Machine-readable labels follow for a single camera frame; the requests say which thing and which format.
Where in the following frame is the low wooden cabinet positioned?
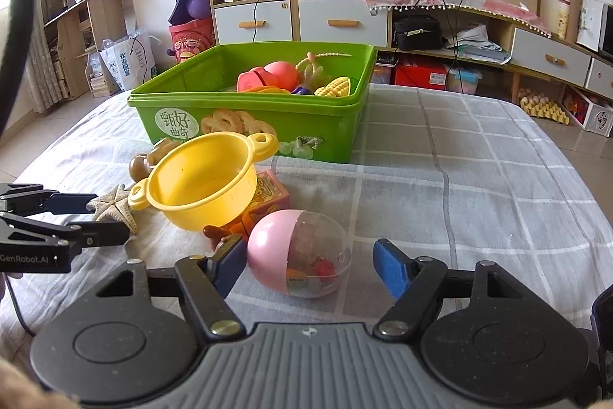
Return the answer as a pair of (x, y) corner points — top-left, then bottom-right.
(508, 26), (613, 103)

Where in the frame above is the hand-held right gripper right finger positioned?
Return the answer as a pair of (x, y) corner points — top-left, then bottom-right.
(372, 239), (520, 340)

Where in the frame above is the pink fringed cloth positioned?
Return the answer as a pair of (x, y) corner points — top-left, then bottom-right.
(363, 0), (552, 38)

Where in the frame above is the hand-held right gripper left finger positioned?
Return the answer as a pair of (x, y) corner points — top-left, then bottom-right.
(96, 235), (247, 340)

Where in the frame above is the yellow toy pot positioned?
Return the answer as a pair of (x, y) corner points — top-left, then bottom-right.
(127, 132), (280, 232)

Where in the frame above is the white shopping bag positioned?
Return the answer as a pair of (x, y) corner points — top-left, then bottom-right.
(98, 30), (157, 92)

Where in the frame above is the small orange toy box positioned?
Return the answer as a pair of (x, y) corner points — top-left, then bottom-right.
(225, 169), (291, 242)

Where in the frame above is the pink plastic toy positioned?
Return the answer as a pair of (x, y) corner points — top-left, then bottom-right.
(237, 61), (302, 94)

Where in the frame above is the red cardboard box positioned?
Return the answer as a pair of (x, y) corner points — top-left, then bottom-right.
(393, 64), (448, 92)

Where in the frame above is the red and white cup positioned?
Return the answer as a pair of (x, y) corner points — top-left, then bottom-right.
(556, 0), (574, 39)

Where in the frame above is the black cable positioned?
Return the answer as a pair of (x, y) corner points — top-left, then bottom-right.
(0, 0), (35, 138)

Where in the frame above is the pink and clear capsule ball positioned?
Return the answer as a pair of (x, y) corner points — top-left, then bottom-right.
(246, 209), (354, 299)

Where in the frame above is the black bag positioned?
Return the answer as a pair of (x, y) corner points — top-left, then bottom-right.
(393, 15), (444, 51)

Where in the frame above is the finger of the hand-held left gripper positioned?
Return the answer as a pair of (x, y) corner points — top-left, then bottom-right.
(0, 212), (131, 250)
(0, 183), (100, 216)

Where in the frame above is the white appliance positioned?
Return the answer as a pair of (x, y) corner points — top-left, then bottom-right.
(576, 0), (613, 66)

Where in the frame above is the red printed bucket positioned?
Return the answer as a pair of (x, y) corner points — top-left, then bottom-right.
(167, 18), (216, 65)

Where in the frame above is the clear storage bin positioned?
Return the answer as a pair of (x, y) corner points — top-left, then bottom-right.
(446, 68), (483, 96)

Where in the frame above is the beige starfish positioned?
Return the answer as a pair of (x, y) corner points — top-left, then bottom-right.
(87, 184), (139, 236)

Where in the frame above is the small brown toy piece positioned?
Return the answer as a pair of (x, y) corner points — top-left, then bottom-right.
(203, 224), (233, 253)

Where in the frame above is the yellow toy corn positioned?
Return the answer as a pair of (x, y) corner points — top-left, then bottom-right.
(313, 76), (359, 98)

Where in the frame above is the grey checked tablecloth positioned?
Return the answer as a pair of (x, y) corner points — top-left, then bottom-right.
(0, 83), (613, 391)

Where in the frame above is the beige curtain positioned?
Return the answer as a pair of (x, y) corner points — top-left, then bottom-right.
(26, 0), (64, 113)

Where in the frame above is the translucent yellowish plastic toy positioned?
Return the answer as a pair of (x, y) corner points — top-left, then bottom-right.
(294, 51), (352, 86)

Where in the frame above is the white cabinet drawer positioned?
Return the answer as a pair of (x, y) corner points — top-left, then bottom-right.
(214, 2), (294, 46)
(298, 0), (388, 49)

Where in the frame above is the yellow egg tray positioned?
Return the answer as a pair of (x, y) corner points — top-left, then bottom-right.
(520, 88), (572, 125)

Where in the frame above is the green plastic storage box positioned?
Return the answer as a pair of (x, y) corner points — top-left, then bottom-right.
(127, 42), (377, 164)

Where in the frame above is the white printed box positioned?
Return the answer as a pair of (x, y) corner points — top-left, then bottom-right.
(562, 85), (613, 136)

